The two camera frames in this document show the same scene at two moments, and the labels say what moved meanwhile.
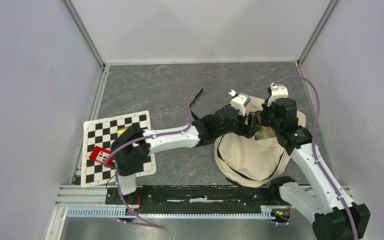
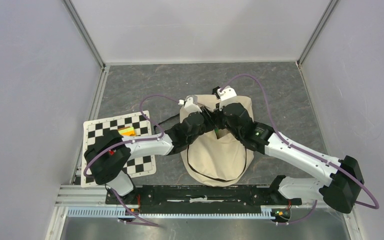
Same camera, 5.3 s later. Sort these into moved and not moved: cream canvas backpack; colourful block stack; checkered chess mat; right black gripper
Moved: cream canvas backpack; right black gripper
Not moved: checkered chess mat; colourful block stack
